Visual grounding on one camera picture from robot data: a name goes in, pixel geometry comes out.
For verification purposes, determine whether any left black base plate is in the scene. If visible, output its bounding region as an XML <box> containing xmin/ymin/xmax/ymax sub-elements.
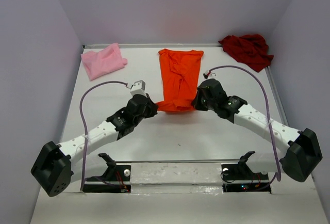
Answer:
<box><xmin>82</xmin><ymin>153</ymin><xmax>131</xmax><ymax>194</ymax></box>

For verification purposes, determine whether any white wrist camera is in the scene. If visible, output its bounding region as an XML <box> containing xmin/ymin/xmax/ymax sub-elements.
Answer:
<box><xmin>126</xmin><ymin>80</ymin><xmax>146</xmax><ymax>97</ymax></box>
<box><xmin>203</xmin><ymin>71</ymin><xmax>216</xmax><ymax>79</ymax></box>

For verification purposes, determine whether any dark red t shirt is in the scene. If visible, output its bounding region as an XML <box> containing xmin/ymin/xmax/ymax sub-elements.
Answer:
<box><xmin>219</xmin><ymin>34</ymin><xmax>274</xmax><ymax>72</ymax></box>

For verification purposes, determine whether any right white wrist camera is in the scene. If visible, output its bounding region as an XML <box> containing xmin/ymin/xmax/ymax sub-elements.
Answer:
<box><xmin>203</xmin><ymin>71</ymin><xmax>216</xmax><ymax>79</ymax></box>

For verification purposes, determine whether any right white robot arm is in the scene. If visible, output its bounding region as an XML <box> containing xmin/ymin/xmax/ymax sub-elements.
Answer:
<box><xmin>192</xmin><ymin>78</ymin><xmax>323</xmax><ymax>182</ymax></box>

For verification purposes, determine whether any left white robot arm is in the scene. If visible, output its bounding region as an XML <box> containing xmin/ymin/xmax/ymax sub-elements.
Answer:
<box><xmin>31</xmin><ymin>94</ymin><xmax>158</xmax><ymax>197</ymax></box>

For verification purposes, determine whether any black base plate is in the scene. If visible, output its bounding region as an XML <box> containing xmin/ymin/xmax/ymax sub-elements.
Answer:
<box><xmin>82</xmin><ymin>153</ymin><xmax>131</xmax><ymax>194</ymax></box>
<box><xmin>220</xmin><ymin>151</ymin><xmax>271</xmax><ymax>193</ymax></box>

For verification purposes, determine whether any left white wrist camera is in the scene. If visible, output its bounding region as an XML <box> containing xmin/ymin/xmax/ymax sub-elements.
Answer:
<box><xmin>126</xmin><ymin>80</ymin><xmax>146</xmax><ymax>97</ymax></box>

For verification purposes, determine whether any orange t shirt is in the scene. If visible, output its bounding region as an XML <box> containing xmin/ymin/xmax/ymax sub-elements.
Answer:
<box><xmin>156</xmin><ymin>49</ymin><xmax>204</xmax><ymax>113</ymax></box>

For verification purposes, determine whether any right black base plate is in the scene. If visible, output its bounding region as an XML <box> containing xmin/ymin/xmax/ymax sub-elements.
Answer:
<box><xmin>220</xmin><ymin>151</ymin><xmax>271</xmax><ymax>193</ymax></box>

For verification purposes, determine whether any pink t shirt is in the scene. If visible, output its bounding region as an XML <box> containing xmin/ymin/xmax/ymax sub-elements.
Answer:
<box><xmin>81</xmin><ymin>43</ymin><xmax>128</xmax><ymax>81</ymax></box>

